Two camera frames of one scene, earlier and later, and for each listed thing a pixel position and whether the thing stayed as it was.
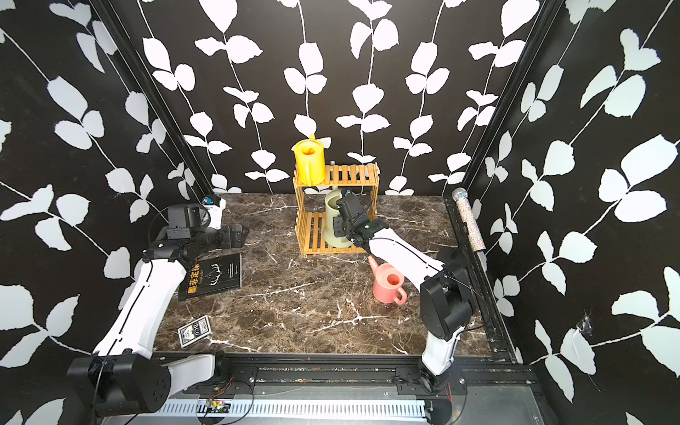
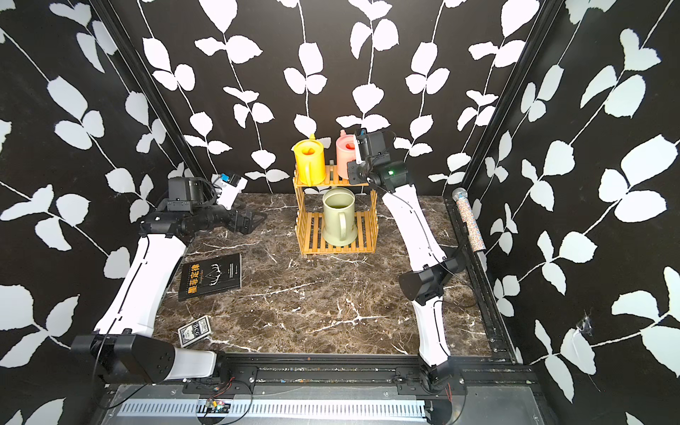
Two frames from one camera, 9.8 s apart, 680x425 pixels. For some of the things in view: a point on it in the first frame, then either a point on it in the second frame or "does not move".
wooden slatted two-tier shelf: [310, 226] does not move
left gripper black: [238, 236] -> [237, 227]
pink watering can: [388, 284] -> [345, 152]
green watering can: [332, 212] does not move
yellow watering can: [310, 161] does not move
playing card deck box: [195, 331] does not move
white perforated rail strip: [305, 408] does not move
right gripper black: [337, 224] -> [353, 168]
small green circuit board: [214, 406] does not move
